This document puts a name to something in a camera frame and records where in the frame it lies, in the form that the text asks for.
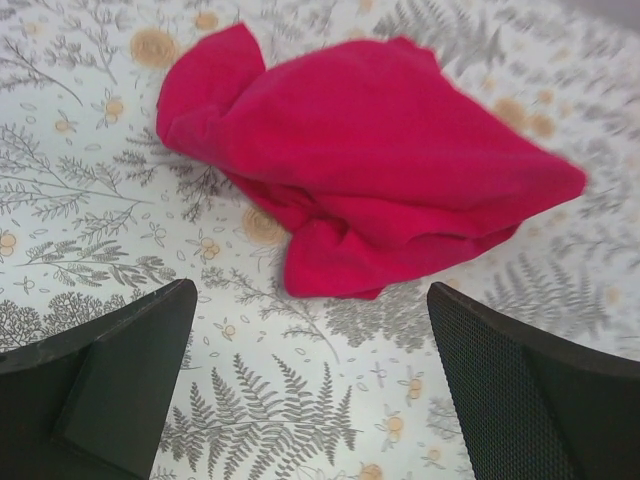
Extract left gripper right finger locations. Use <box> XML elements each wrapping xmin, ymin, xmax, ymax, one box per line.
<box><xmin>427</xmin><ymin>282</ymin><xmax>639</xmax><ymax>479</ymax></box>

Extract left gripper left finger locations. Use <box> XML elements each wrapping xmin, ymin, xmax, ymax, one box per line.
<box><xmin>1</xmin><ymin>279</ymin><xmax>197</xmax><ymax>480</ymax></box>

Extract red t-shirt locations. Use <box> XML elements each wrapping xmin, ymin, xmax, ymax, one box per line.
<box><xmin>156</xmin><ymin>24</ymin><xmax>587</xmax><ymax>299</ymax></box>

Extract floral patterned table mat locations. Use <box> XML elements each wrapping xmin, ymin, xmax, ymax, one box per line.
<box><xmin>1</xmin><ymin>1</ymin><xmax>639</xmax><ymax>479</ymax></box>

